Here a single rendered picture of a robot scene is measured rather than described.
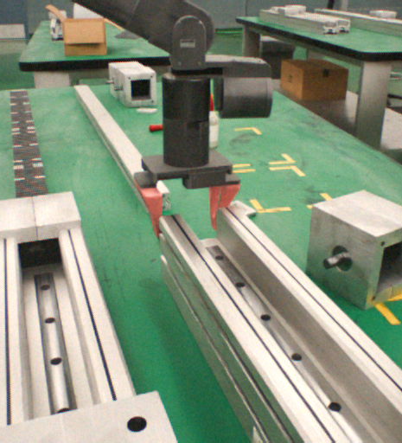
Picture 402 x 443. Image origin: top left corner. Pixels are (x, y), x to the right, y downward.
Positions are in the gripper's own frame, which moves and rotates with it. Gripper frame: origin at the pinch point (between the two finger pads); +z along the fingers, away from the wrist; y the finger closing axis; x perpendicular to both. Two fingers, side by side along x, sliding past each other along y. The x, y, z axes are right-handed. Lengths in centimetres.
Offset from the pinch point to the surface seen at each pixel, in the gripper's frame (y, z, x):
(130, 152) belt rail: 0.6, 1.4, 37.6
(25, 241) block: -20.2, -3.3, -4.5
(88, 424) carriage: -17.7, -8.2, -37.9
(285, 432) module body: -4.7, -2.0, -36.9
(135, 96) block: 14, 2, 92
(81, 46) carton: 13, 1, 204
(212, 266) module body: -3.0, -4.2, -17.5
